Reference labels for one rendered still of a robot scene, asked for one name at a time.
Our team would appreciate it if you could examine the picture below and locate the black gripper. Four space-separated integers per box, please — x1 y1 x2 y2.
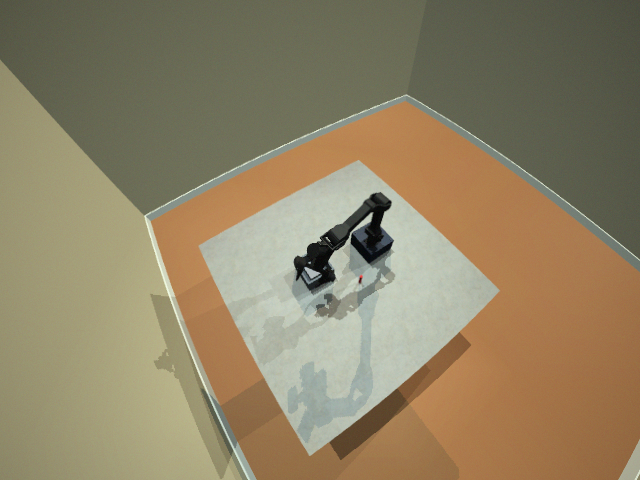
294 256 336 289

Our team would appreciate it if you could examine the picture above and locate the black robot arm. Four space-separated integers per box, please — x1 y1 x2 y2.
306 192 392 262

